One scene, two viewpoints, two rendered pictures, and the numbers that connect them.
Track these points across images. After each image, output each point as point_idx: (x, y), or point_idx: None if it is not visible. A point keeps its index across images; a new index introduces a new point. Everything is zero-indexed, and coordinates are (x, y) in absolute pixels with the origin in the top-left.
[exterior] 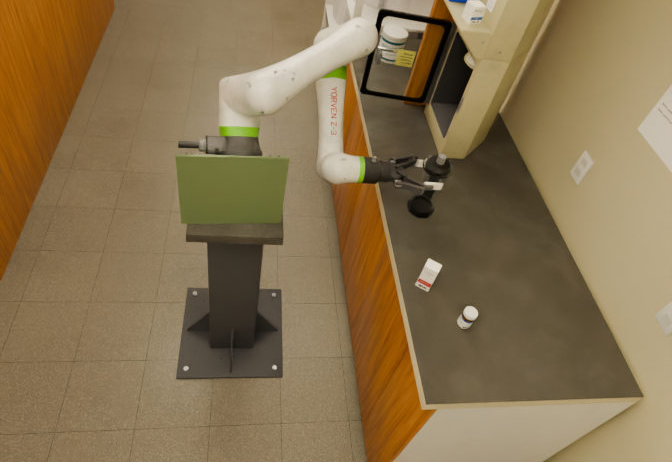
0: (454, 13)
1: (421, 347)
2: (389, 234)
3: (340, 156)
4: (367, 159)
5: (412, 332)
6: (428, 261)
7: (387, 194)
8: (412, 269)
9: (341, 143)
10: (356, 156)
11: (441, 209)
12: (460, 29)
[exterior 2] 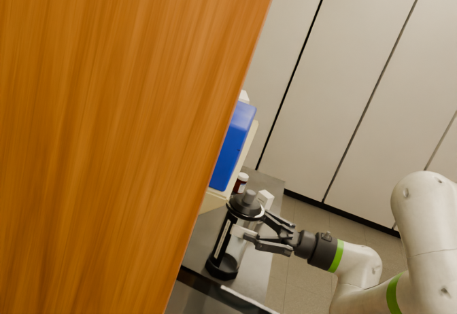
0: (247, 141)
1: (276, 196)
2: (271, 261)
3: (369, 249)
4: (334, 240)
5: (279, 204)
6: (269, 197)
7: (255, 298)
8: (260, 230)
9: (354, 292)
10: (346, 249)
11: (192, 258)
12: (258, 124)
